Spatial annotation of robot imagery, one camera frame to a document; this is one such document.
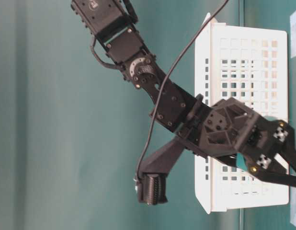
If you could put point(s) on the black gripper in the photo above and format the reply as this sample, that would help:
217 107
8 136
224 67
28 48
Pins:
229 129

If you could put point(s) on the teal tape roll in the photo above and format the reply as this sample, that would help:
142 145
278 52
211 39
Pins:
240 161

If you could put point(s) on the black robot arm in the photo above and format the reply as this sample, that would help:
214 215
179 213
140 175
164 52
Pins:
112 24

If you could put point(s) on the lower clear tape marker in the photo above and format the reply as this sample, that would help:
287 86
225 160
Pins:
293 206

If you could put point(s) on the clear tape marker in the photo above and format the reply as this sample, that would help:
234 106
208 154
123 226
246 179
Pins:
293 206
293 34

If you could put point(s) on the white plastic lattice basket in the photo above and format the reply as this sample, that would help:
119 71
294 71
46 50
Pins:
250 65

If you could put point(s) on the upper clear tape marker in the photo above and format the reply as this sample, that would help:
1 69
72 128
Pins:
293 34

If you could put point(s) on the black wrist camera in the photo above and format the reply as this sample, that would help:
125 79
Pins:
151 188

